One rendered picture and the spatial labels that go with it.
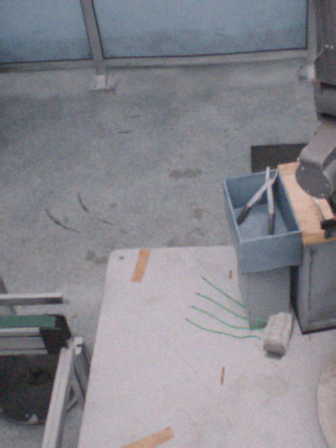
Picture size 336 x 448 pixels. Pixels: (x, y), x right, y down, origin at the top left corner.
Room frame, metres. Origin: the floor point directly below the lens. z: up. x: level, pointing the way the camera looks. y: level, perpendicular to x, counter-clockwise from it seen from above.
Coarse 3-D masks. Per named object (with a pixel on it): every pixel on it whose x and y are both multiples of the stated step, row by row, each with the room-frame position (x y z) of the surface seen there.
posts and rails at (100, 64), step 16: (80, 0) 2.96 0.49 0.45; (96, 32) 2.95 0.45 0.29; (96, 48) 2.95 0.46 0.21; (16, 64) 2.99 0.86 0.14; (32, 64) 2.98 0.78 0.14; (48, 64) 2.97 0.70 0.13; (64, 64) 2.97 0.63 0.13; (80, 64) 2.96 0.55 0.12; (96, 64) 2.95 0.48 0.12; (112, 64) 2.95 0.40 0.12; (128, 64) 2.94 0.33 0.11; (144, 64) 2.93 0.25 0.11; (160, 64) 2.92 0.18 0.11; (176, 64) 2.91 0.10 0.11; (192, 64) 2.90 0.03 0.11; (208, 64) 2.90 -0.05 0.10
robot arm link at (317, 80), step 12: (324, 0) 0.77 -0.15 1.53; (324, 12) 0.77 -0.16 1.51; (324, 24) 0.77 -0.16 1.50; (324, 36) 0.77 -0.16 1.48; (324, 48) 0.77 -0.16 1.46; (324, 60) 0.77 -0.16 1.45; (324, 72) 0.77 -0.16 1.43; (324, 84) 0.78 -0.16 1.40; (324, 96) 0.77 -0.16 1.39; (324, 108) 0.77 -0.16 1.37
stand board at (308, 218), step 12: (288, 168) 1.01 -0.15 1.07; (288, 180) 0.97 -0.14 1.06; (288, 192) 0.94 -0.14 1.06; (300, 192) 0.94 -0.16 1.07; (300, 204) 0.91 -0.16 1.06; (312, 204) 0.91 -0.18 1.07; (324, 204) 0.90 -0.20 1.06; (300, 216) 0.88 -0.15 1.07; (312, 216) 0.88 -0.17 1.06; (324, 216) 0.87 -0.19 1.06; (312, 228) 0.85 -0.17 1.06; (312, 240) 0.83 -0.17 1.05; (324, 240) 0.84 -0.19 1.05
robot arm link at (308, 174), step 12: (324, 120) 0.78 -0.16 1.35; (324, 132) 0.75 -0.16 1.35; (312, 144) 0.73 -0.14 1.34; (324, 144) 0.73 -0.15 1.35; (300, 156) 0.72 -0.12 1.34; (312, 156) 0.71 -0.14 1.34; (324, 156) 0.70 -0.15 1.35; (300, 168) 0.72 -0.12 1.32; (312, 168) 0.70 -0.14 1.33; (324, 168) 0.70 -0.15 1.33; (300, 180) 0.72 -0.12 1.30; (312, 180) 0.70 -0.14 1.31; (324, 180) 0.69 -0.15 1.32; (312, 192) 0.70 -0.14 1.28; (324, 192) 0.69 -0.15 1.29
